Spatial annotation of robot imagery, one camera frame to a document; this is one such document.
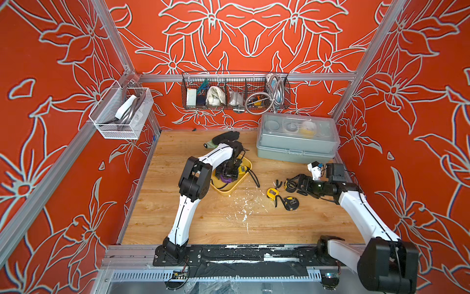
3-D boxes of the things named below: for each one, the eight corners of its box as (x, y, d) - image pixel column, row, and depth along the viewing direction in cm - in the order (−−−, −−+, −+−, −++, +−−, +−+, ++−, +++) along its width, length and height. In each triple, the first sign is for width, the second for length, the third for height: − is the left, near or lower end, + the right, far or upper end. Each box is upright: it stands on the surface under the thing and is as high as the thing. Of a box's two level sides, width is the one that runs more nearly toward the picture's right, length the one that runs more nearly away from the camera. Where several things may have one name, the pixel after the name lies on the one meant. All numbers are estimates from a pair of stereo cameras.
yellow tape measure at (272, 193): (264, 195, 93) (265, 193, 91) (270, 187, 95) (271, 185, 93) (273, 201, 90) (274, 199, 88) (279, 193, 93) (280, 191, 91)
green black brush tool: (206, 150, 112) (205, 148, 110) (202, 141, 116) (201, 139, 115) (241, 138, 118) (241, 135, 116) (236, 130, 123) (236, 127, 121)
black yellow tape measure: (274, 207, 89) (276, 205, 86) (275, 196, 92) (276, 193, 90) (297, 212, 87) (299, 209, 85) (297, 200, 91) (298, 197, 88)
